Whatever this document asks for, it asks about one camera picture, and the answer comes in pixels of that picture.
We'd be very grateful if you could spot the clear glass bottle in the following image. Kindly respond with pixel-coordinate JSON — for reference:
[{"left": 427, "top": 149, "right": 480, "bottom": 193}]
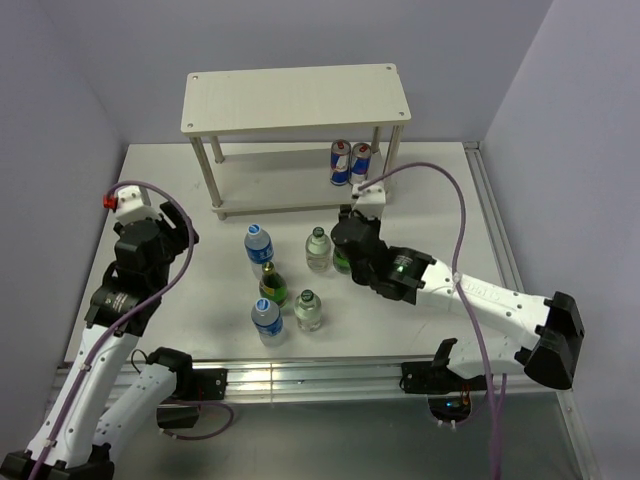
[
  {"left": 294, "top": 289, "right": 322, "bottom": 332},
  {"left": 305, "top": 226, "right": 331, "bottom": 272}
]

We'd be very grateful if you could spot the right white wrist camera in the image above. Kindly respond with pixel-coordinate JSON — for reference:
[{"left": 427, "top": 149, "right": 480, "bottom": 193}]
[{"left": 352, "top": 182, "right": 386, "bottom": 220}]

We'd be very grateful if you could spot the aluminium frame rail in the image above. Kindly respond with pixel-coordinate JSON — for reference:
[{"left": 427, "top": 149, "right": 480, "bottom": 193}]
[{"left": 49, "top": 141, "right": 601, "bottom": 480}]

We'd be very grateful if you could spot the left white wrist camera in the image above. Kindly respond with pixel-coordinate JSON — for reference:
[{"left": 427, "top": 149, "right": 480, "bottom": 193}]
[{"left": 103, "top": 185, "right": 160, "bottom": 225}]

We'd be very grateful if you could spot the beige two-tier shelf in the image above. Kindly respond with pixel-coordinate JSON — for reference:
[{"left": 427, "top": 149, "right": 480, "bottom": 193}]
[{"left": 181, "top": 64, "right": 411, "bottom": 220}]

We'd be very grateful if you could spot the green bottle gold neck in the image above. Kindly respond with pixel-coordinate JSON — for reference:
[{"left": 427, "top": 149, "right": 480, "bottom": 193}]
[{"left": 259, "top": 261, "right": 289, "bottom": 307}]

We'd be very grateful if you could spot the rear clear glass bottle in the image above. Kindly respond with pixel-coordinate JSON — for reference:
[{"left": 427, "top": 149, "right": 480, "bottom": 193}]
[{"left": 305, "top": 226, "right": 331, "bottom": 272}]

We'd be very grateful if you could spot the red bull can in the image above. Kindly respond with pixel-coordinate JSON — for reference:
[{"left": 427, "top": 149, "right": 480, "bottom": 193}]
[
  {"left": 329, "top": 139, "right": 351, "bottom": 186},
  {"left": 349, "top": 142, "right": 372, "bottom": 185}
]

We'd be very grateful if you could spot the left red bull can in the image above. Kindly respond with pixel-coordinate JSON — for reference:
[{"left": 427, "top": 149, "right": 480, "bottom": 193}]
[{"left": 329, "top": 139, "right": 351, "bottom": 186}]

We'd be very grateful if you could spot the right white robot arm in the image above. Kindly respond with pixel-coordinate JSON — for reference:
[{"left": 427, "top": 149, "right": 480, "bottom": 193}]
[{"left": 331, "top": 205, "right": 585, "bottom": 393}]

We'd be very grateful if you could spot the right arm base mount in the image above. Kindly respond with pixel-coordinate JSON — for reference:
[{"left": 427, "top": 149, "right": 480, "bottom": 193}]
[{"left": 399, "top": 361, "right": 487, "bottom": 423}]

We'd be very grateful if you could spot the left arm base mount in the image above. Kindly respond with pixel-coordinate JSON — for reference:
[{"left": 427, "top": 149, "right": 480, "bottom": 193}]
[{"left": 156, "top": 368, "right": 228, "bottom": 431}]

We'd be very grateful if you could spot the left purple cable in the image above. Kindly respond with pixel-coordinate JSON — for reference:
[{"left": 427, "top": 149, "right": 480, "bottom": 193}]
[{"left": 24, "top": 180, "right": 235, "bottom": 480}]

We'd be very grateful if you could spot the front clear glass bottle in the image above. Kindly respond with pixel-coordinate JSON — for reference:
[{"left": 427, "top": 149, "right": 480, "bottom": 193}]
[{"left": 294, "top": 289, "right": 322, "bottom": 332}]

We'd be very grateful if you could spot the pocari sweat bottle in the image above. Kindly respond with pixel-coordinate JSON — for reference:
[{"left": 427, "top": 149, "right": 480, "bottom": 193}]
[
  {"left": 244, "top": 223, "right": 274, "bottom": 280},
  {"left": 251, "top": 298, "right": 285, "bottom": 347}
]

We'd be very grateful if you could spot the right red bull can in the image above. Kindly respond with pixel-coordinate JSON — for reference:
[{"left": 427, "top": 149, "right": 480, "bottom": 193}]
[{"left": 349, "top": 142, "right": 372, "bottom": 185}]

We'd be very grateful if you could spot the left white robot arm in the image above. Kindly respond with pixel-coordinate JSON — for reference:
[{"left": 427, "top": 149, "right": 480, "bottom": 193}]
[{"left": 1, "top": 198, "right": 199, "bottom": 479}]

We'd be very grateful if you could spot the green glass bottle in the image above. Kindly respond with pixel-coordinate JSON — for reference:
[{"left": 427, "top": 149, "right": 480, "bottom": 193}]
[{"left": 333, "top": 247, "right": 351, "bottom": 275}]

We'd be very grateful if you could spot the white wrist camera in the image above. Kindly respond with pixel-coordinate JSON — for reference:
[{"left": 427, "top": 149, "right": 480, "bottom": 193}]
[
  {"left": 103, "top": 185, "right": 160, "bottom": 225},
  {"left": 352, "top": 182, "right": 386, "bottom": 220}
]

